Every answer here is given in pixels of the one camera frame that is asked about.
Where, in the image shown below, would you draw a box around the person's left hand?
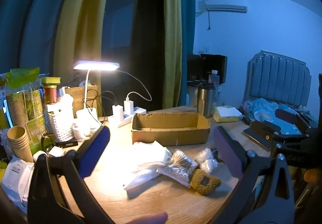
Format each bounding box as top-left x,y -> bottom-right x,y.
123,212 -> 168,224

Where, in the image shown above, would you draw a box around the white air conditioner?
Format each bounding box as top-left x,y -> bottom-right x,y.
197,0 -> 248,14

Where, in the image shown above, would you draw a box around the white tape roll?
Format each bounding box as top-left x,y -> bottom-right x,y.
33,151 -> 47,164

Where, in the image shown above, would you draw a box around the white woven basket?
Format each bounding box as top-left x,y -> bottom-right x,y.
46,103 -> 74,142

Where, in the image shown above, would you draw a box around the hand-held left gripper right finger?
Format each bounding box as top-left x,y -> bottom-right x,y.
213,126 -> 295,224

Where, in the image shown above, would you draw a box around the light blue blanket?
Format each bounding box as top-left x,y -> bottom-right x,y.
241,98 -> 312,134

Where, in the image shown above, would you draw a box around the small white bottle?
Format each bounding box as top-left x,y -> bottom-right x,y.
72,125 -> 86,142

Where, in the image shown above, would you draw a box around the black cabinet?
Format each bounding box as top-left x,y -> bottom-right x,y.
187,53 -> 228,84

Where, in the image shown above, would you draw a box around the black kitchen scale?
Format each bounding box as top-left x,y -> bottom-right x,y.
54,140 -> 79,149

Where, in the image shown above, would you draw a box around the small white charger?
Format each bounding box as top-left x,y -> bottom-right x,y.
112,104 -> 124,120

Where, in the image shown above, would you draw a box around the tall white charger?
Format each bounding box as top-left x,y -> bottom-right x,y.
124,98 -> 134,114

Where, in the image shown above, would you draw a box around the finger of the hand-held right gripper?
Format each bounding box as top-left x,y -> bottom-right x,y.
242,121 -> 283,151
275,109 -> 308,132

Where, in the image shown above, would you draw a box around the brown paper bag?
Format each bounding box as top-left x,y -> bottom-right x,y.
65,85 -> 98,119

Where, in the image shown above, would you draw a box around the white charging cable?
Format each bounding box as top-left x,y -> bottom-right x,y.
118,70 -> 153,103

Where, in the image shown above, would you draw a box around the steel tumbler with black lid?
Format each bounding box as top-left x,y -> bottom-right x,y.
197,83 -> 216,119

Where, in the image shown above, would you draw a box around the white power strip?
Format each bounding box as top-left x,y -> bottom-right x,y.
108,106 -> 147,127

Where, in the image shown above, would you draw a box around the dark glass window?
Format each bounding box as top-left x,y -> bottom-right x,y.
101,0 -> 166,114

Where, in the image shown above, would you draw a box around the cardboard box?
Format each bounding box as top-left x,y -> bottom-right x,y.
131,111 -> 211,147

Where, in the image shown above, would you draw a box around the yellow tissue pack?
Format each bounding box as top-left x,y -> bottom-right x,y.
212,105 -> 242,123

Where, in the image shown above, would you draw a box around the white wet wipes pack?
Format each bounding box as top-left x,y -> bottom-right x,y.
1,159 -> 34,202

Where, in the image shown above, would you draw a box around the grey padded bed headboard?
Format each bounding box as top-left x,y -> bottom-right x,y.
247,50 -> 312,111

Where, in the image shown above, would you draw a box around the bag of cotton swabs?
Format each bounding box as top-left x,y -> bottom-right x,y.
157,149 -> 199,188

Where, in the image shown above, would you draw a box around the white desk lamp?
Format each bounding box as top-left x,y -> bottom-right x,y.
73,61 -> 120,129

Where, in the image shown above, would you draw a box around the black cables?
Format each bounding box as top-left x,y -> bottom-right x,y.
83,88 -> 117,117

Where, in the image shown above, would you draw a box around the green labelled paper cup packet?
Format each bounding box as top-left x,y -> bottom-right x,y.
5,67 -> 47,154

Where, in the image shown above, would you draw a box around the stack of brown paper cups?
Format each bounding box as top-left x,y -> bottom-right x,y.
7,126 -> 34,163

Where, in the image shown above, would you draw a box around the yellow curtain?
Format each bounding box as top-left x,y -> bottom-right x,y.
54,0 -> 116,89
163,0 -> 183,109

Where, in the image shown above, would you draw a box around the red jar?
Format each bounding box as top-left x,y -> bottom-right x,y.
42,84 -> 59,104

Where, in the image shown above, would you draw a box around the person's right hand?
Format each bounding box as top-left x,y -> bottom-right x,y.
303,169 -> 322,185

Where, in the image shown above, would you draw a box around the white plastic bag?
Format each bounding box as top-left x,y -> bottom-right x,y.
132,140 -> 173,171
123,167 -> 161,190

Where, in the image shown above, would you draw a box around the yellow sponge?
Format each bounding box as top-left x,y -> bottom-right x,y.
41,77 -> 61,86

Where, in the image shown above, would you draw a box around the clear plastic bottle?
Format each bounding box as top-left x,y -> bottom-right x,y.
208,70 -> 220,85

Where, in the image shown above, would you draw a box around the teal curtain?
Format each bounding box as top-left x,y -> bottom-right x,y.
0,0 -> 73,76
179,0 -> 196,104

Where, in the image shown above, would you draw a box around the clear plastic bag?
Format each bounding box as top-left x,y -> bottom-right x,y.
200,159 -> 219,174
195,148 -> 214,163

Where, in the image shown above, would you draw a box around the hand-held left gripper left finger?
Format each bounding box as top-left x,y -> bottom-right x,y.
27,125 -> 115,224

